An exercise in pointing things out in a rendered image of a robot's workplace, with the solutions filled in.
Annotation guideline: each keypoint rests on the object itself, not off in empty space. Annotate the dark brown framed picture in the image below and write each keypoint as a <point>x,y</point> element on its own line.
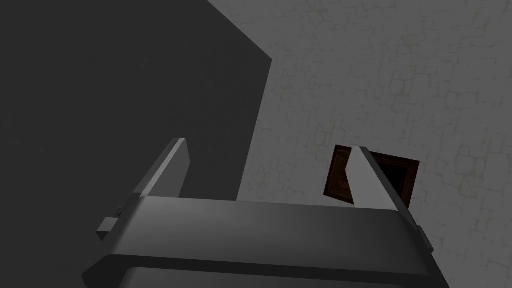
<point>402,174</point>

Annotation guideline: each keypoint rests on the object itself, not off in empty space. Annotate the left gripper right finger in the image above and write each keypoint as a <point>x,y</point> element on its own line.
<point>370,182</point>

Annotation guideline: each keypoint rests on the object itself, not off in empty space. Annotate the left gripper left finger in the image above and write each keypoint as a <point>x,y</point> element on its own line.
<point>168,172</point>

